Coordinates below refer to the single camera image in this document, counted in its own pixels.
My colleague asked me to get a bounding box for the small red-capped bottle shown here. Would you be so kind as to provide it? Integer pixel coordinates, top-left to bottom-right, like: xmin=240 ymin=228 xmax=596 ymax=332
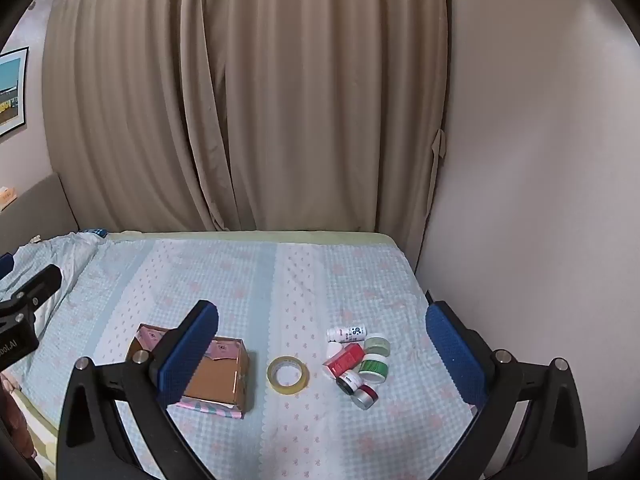
xmin=352 ymin=384 xmax=379 ymax=410

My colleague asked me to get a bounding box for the yellow striped cloth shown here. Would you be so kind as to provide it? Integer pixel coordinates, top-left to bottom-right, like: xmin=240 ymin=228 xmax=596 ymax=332
xmin=9 ymin=389 xmax=62 ymax=480

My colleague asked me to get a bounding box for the grey padded headboard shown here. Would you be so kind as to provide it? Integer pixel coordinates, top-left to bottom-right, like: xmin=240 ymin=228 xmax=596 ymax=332
xmin=0 ymin=172 xmax=81 ymax=257

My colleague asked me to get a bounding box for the cardboard box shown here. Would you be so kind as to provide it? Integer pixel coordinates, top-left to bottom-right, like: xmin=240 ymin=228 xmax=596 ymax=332
xmin=125 ymin=323 xmax=251 ymax=420

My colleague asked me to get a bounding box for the light blue floral quilt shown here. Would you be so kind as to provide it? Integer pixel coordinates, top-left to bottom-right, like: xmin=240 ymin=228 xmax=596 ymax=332
xmin=0 ymin=232 xmax=108 ymax=331

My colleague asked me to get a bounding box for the red and white box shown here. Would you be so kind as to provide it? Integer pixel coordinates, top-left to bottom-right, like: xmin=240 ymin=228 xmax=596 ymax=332
xmin=322 ymin=343 xmax=365 ymax=379

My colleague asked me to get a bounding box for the beige curtain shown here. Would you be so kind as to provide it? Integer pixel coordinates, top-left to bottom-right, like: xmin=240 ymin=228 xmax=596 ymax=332
xmin=41 ymin=0 xmax=451 ymax=235

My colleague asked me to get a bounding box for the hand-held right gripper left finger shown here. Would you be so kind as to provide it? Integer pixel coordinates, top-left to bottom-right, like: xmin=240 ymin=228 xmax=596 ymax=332
xmin=56 ymin=300 xmax=221 ymax=480

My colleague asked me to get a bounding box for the white jar green label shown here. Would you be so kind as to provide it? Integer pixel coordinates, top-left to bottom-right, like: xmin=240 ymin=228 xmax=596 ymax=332
xmin=358 ymin=353 xmax=390 ymax=384

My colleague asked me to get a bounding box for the small white bottle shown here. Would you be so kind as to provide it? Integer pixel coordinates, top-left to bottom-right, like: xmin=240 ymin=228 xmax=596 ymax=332
xmin=327 ymin=325 xmax=369 ymax=343

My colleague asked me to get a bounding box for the clear yellowish tape roll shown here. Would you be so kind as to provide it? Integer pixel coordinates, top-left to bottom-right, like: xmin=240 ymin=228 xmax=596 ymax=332
xmin=266 ymin=356 xmax=311 ymax=394

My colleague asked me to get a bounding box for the framed wall poster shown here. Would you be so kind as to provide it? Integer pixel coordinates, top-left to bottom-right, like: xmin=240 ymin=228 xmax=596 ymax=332
xmin=0 ymin=46 xmax=30 ymax=137

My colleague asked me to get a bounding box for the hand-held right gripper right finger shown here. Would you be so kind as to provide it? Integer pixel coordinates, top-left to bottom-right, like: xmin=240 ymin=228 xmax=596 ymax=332
xmin=425 ymin=301 xmax=589 ymax=480

